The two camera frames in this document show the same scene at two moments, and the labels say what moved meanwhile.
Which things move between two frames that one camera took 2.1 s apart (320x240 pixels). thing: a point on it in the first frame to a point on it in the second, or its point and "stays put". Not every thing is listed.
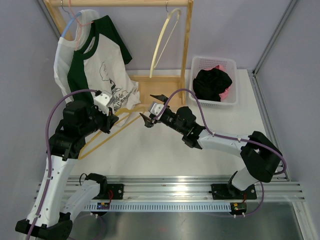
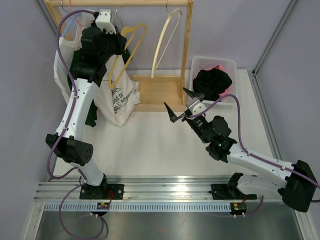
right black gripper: (149, 122) to (173, 116)
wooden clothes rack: (154, 89) stays put
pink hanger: (81, 24) stays put
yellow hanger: (131, 110) to (114, 64)
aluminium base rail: (184, 189) stays put
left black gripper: (109, 120) to (117, 38)
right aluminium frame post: (291, 5) stays put
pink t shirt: (226, 96) stays put
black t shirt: (209, 84) stays put
